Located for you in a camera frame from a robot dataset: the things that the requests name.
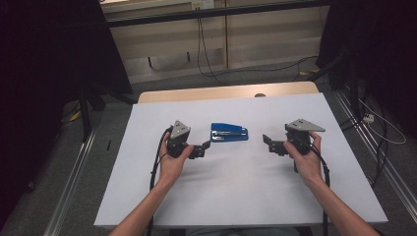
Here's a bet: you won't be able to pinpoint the black horizontal bar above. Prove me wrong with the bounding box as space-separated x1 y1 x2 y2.
105 0 331 30

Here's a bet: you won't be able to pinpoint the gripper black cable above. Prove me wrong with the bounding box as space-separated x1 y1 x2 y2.
146 126 174 236
308 143 330 236

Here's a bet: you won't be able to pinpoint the black floor cables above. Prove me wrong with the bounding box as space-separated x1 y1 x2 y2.
338 82 390 190

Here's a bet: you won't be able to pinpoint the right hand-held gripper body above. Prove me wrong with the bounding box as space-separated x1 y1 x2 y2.
284 118 327 156

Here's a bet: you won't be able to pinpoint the blue stapler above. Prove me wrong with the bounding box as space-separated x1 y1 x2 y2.
209 122 250 144

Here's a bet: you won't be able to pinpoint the black curtain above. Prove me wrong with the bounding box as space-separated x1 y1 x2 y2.
318 0 417 141
0 0 134 229

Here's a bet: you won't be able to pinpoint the aluminium floor rail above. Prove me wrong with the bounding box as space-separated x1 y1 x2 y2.
333 90 417 224
42 126 98 236

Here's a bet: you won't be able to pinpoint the black tripod stand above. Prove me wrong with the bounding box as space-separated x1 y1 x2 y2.
78 81 139 144

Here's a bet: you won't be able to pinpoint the white wall socket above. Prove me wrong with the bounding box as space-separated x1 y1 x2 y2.
191 0 215 11

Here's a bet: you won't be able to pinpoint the white floor cable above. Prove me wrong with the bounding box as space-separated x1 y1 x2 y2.
357 97 408 146

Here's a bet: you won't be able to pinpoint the person's left hand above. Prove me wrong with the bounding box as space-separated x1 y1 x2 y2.
158 145 196 189

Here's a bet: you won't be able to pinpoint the black hanging cable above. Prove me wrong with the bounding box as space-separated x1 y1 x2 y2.
196 17 207 76
198 17 320 87

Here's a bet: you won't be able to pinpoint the wooden table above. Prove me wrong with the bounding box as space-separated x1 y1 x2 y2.
137 81 321 104

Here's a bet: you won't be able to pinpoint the black metal stand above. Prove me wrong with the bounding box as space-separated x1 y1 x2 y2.
307 48 363 123

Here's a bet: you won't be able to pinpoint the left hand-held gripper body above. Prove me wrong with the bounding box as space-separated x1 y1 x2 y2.
166 120 192 159

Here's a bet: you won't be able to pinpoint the person's right hand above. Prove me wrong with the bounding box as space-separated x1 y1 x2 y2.
283 131 325 189

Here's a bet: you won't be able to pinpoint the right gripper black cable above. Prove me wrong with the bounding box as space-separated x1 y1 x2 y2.
308 143 330 236

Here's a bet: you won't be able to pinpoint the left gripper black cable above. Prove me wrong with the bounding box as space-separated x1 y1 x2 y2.
146 126 174 236

